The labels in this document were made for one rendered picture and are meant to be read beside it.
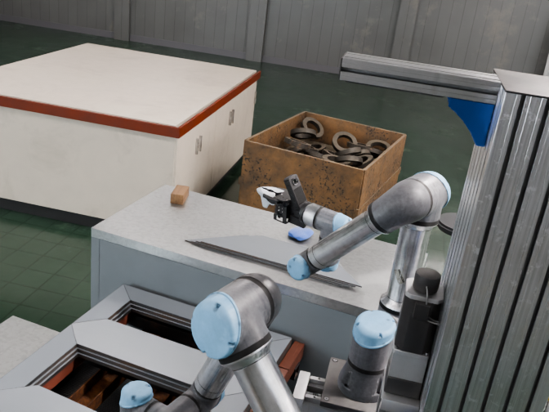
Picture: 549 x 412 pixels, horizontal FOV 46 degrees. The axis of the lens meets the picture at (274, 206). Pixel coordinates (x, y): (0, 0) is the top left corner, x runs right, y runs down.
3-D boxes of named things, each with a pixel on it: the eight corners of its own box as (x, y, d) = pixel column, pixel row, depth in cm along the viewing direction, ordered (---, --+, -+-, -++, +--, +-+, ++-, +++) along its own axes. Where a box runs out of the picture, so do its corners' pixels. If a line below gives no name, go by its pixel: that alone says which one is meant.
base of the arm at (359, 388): (389, 376, 198) (395, 350, 194) (386, 408, 184) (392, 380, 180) (340, 365, 200) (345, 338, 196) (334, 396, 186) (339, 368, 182)
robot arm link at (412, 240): (361, 340, 196) (395, 172, 175) (385, 322, 207) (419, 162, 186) (396, 358, 189) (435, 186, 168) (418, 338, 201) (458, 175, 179)
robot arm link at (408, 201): (420, 219, 161) (296, 292, 193) (439, 208, 169) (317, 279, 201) (395, 180, 162) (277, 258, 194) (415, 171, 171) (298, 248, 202)
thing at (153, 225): (91, 236, 266) (91, 227, 264) (164, 191, 318) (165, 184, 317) (400, 329, 228) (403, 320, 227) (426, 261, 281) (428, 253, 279)
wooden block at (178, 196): (182, 205, 296) (183, 195, 294) (170, 203, 296) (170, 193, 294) (188, 195, 307) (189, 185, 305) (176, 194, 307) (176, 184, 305)
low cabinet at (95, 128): (252, 157, 696) (261, 70, 659) (172, 248, 480) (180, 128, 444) (87, 127, 726) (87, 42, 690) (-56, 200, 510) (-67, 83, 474)
